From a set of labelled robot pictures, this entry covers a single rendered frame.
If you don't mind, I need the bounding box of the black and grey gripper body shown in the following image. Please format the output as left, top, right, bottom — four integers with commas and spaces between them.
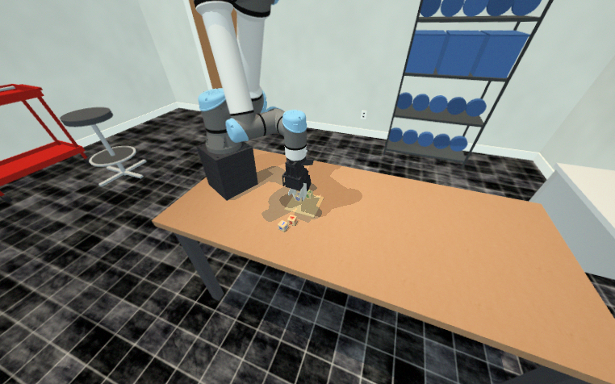
282, 157, 308, 191

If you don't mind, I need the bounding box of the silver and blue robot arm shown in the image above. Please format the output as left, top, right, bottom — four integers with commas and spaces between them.
194, 0, 314, 165

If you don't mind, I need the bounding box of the tan flat mat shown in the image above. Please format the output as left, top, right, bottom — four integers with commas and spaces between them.
285, 195, 324, 218

